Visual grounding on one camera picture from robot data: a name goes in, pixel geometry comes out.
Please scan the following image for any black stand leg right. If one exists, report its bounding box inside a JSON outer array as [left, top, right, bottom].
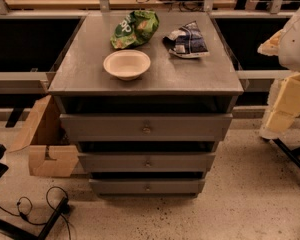
[[273, 139, 300, 169]]

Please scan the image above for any blue white snack bag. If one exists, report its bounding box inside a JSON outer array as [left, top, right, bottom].
[[163, 21, 209, 59]]

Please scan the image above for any brown cardboard box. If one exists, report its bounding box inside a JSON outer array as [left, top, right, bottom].
[[9, 95, 79, 177]]

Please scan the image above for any grey drawer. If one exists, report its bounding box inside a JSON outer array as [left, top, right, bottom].
[[79, 152, 215, 172], [89, 179, 205, 195], [60, 114, 232, 142]]

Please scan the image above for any black stand base left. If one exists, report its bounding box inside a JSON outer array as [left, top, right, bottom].
[[0, 197, 70, 240]]

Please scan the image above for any grey drawer cabinet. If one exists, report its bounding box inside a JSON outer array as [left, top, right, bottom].
[[47, 11, 245, 197]]

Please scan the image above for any white paper bowl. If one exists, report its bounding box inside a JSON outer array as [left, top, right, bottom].
[[103, 50, 151, 81]]

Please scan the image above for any black cable on floor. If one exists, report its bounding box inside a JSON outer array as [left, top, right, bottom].
[[0, 186, 73, 240]]

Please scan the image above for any green chip bag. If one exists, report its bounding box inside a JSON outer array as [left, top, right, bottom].
[[110, 10, 159, 50]]

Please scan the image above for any grey bottom drawer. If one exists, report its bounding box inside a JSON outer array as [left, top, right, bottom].
[[89, 179, 205, 195]]

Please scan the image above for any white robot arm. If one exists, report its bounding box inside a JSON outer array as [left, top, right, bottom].
[[257, 7, 300, 139]]

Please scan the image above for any grey top drawer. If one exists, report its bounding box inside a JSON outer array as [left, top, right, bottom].
[[60, 114, 232, 142]]

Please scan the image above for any white yellow gripper body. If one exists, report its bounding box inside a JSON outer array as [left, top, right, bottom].
[[259, 73, 300, 139]]

